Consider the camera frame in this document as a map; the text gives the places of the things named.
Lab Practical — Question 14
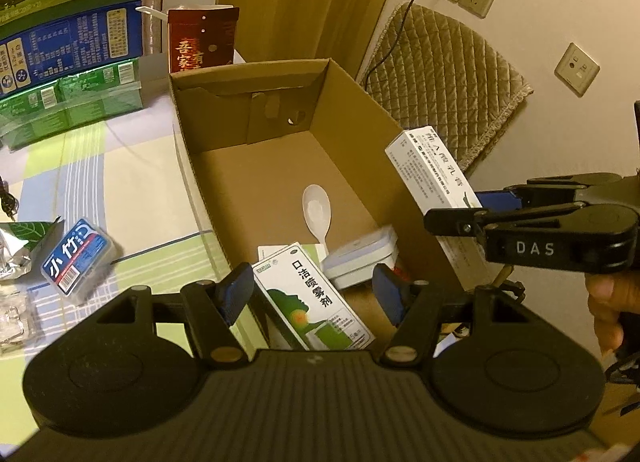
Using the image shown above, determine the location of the white plastic case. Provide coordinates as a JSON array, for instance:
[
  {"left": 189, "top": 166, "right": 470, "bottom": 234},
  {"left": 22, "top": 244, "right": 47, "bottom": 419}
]
[{"left": 321, "top": 226, "right": 399, "bottom": 290}]

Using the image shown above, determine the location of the green white spray box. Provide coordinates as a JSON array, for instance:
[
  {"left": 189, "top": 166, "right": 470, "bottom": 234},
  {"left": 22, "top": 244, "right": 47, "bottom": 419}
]
[{"left": 253, "top": 248, "right": 374, "bottom": 350}]

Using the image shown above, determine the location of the white ointment box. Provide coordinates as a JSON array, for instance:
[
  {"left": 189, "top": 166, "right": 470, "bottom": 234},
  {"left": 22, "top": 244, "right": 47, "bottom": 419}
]
[{"left": 385, "top": 126, "right": 499, "bottom": 291}]

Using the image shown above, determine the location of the white plastic spoon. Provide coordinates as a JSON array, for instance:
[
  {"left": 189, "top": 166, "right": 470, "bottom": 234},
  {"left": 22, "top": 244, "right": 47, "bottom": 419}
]
[{"left": 302, "top": 184, "right": 332, "bottom": 251}]

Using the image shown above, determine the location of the blue dental floss box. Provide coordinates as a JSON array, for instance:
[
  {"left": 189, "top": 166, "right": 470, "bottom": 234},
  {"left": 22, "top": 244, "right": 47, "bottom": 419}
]
[{"left": 40, "top": 218, "right": 117, "bottom": 306}]

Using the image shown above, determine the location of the clear plastic blister packaging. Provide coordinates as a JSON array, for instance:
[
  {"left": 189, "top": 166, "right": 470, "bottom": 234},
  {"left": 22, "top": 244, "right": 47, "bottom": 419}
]
[{"left": 1, "top": 293, "right": 39, "bottom": 355}]

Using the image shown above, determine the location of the silver foil bag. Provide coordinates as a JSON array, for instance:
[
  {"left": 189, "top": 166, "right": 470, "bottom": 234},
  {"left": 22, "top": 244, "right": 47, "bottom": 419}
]
[{"left": 1, "top": 218, "right": 58, "bottom": 282}]

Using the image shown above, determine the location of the red snack packet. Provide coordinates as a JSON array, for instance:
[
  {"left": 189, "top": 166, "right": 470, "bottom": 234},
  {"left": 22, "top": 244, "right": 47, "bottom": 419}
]
[{"left": 392, "top": 280, "right": 468, "bottom": 362}]

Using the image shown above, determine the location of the white green tablet box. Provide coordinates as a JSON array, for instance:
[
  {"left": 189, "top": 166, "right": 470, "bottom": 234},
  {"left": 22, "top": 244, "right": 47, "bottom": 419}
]
[{"left": 257, "top": 243, "right": 316, "bottom": 260}]

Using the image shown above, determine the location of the person right hand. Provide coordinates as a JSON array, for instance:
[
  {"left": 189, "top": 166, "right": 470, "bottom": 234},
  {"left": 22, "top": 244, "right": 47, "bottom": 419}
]
[{"left": 585, "top": 274, "right": 624, "bottom": 357}]

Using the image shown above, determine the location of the checked tablecloth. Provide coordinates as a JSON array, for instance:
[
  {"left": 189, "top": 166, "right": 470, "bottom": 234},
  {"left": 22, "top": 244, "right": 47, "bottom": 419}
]
[{"left": 0, "top": 51, "right": 262, "bottom": 438}]

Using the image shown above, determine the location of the brown cardboard box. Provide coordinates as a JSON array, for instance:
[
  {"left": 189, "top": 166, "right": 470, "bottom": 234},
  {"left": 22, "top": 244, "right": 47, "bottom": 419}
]
[{"left": 168, "top": 57, "right": 494, "bottom": 351}]

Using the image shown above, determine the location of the quilted chair cushion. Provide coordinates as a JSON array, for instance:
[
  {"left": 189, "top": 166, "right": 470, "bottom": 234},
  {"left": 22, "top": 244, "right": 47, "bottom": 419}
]
[{"left": 361, "top": 3, "right": 534, "bottom": 174}]

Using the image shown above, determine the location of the green drink carton pack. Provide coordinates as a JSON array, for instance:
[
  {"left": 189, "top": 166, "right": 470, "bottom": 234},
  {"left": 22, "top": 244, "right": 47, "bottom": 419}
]
[{"left": 1, "top": 59, "right": 143, "bottom": 150}]

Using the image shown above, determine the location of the red gift bag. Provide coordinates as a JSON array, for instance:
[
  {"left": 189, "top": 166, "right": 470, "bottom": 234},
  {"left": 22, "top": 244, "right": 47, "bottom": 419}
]
[{"left": 168, "top": 5, "right": 240, "bottom": 73}]

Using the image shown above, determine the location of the blue carton box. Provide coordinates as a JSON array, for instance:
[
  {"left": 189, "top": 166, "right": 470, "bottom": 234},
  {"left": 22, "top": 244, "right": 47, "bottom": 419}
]
[{"left": 1, "top": 0, "right": 143, "bottom": 97}]

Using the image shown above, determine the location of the wall data socket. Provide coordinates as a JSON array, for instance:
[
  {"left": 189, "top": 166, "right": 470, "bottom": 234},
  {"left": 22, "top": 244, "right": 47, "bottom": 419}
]
[{"left": 554, "top": 43, "right": 600, "bottom": 97}]

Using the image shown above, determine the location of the black charger cable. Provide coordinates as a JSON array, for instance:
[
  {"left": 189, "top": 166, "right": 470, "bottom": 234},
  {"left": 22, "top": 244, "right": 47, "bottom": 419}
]
[{"left": 361, "top": 0, "right": 459, "bottom": 88}]

